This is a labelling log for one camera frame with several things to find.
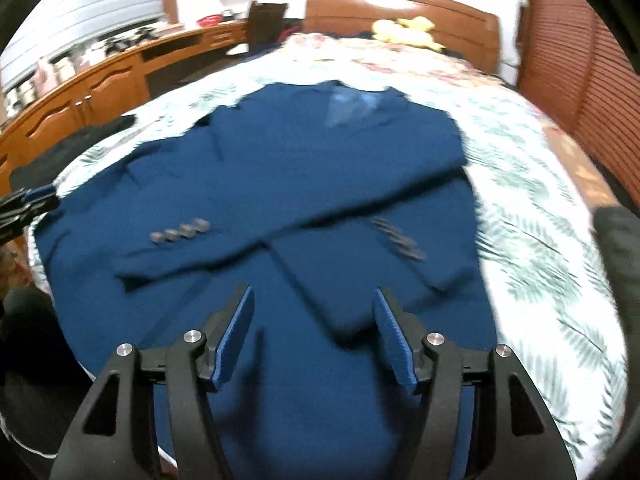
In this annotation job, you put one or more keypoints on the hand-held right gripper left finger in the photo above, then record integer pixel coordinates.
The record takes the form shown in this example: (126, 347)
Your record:
(232, 340)

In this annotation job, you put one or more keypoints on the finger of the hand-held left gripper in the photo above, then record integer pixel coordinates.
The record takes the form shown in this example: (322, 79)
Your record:
(40, 194)
(25, 212)

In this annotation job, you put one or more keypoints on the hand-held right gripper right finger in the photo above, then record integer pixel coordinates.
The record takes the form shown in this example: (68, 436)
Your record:
(395, 345)

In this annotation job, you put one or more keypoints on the dark blue suit jacket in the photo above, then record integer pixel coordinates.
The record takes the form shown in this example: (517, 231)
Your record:
(280, 170)

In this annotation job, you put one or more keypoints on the black garment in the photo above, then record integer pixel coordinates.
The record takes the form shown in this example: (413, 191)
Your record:
(75, 150)

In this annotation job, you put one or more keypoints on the wooden desk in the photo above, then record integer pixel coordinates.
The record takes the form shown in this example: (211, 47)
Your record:
(110, 85)

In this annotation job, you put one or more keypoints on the dark cloth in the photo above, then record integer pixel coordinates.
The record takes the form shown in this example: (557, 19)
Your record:
(30, 385)

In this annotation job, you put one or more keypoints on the leaf print blanket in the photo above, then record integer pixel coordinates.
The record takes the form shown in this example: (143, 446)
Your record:
(540, 240)

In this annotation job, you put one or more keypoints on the grey window blind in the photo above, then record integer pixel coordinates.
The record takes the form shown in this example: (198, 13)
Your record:
(75, 15)

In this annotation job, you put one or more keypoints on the dark padded garment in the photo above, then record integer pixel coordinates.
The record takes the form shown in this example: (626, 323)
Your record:
(620, 285)

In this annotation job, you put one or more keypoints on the red basket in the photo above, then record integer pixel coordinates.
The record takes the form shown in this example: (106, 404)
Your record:
(208, 21)

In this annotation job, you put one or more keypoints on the floral quilt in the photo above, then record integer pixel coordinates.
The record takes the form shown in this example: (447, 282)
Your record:
(400, 65)

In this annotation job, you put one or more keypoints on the dark wooden chair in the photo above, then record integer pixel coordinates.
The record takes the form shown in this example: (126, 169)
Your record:
(267, 22)

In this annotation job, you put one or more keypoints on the yellow plush toy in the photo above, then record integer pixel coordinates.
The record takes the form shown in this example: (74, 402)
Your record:
(405, 32)

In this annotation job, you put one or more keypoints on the wooden louvred wardrobe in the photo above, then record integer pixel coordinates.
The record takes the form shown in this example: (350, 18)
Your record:
(575, 60)

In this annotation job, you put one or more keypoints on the wooden bed headboard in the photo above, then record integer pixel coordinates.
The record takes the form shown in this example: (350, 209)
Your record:
(350, 10)

